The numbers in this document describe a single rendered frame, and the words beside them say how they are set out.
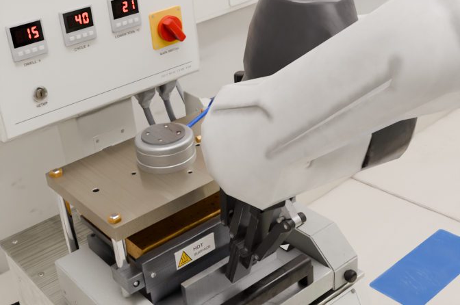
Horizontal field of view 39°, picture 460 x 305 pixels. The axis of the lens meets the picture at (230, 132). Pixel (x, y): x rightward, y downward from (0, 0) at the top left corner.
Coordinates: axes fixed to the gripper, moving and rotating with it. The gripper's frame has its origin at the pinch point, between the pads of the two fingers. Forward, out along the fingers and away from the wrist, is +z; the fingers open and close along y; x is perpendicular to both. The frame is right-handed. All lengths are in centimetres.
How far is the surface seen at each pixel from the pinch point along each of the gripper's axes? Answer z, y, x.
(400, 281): 26.6, 6.9, 36.9
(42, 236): 21.2, -31.6, -11.3
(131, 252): 1.4, -9.0, -10.1
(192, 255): 0.8, -4.1, -4.4
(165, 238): -1.2, -6.9, -6.8
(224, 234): 0.5, -4.3, 0.9
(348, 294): 7.9, 9.0, 13.2
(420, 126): 36, -23, 86
